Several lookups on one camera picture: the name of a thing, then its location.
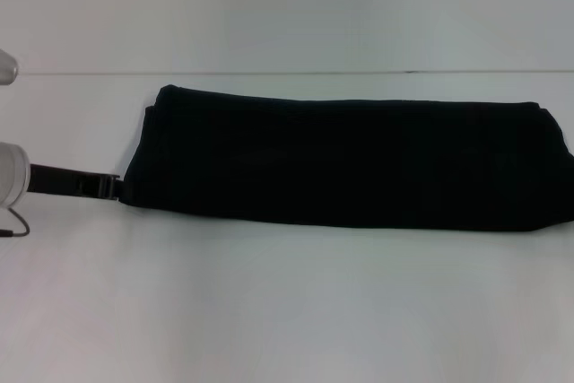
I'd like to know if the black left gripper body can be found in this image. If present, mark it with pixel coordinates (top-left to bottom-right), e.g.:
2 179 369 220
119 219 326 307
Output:
27 162 118 200

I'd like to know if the grey left arm cable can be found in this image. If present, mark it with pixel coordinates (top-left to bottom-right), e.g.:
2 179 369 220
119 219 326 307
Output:
0 207 30 239

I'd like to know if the black shirt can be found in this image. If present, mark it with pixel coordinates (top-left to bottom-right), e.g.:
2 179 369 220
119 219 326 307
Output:
119 83 574 235

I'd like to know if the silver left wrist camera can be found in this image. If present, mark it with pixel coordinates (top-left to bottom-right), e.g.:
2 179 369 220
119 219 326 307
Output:
0 48 20 87

